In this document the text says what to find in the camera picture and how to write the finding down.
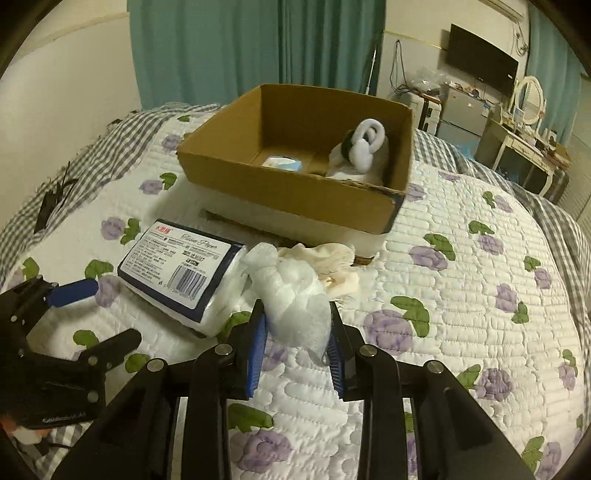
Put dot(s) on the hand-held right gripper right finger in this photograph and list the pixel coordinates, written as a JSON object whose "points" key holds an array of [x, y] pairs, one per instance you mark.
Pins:
{"points": [[334, 365]]}

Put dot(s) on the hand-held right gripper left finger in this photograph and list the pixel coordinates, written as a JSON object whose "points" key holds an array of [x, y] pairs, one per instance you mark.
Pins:
{"points": [[256, 355]]}

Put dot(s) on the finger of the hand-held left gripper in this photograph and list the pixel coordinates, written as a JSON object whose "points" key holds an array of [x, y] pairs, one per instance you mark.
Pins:
{"points": [[113, 345], [74, 293]]}

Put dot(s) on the brown cardboard box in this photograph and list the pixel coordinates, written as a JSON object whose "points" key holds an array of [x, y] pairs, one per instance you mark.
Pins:
{"points": [[295, 203]]}

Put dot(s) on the blue and white soft item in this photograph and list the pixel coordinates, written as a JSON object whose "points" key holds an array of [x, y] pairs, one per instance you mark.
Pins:
{"points": [[281, 162]]}

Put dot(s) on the cream cloth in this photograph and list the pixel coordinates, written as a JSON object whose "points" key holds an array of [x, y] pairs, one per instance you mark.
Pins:
{"points": [[334, 272]]}

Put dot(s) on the wrapped tissue paper pack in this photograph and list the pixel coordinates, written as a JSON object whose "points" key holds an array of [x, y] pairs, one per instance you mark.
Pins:
{"points": [[180, 267]]}

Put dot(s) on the grey checkered bed sheet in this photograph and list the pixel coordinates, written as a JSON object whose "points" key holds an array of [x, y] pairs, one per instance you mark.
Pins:
{"points": [[27, 194]]}

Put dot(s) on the floral quilted blanket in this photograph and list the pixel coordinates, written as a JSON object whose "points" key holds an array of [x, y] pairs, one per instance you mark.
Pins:
{"points": [[461, 295]]}

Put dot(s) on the white appliance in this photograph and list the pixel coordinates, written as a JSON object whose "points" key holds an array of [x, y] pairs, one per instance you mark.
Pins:
{"points": [[408, 106]]}

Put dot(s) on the silver mini fridge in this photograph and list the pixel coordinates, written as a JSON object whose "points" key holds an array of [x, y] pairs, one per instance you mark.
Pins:
{"points": [[461, 115]]}

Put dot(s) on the white dressing table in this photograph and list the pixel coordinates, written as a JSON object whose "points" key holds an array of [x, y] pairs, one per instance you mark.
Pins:
{"points": [[512, 147]]}

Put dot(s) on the wide teal curtain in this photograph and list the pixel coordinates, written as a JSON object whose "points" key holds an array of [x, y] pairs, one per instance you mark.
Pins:
{"points": [[221, 46]]}

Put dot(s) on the oval white vanity mirror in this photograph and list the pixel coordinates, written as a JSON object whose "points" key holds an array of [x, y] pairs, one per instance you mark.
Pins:
{"points": [[528, 97]]}

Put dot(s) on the narrow teal curtain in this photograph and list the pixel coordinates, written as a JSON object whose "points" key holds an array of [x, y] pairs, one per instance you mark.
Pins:
{"points": [[554, 55]]}

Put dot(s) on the black wall television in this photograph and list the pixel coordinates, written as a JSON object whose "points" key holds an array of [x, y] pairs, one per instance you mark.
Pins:
{"points": [[482, 60]]}

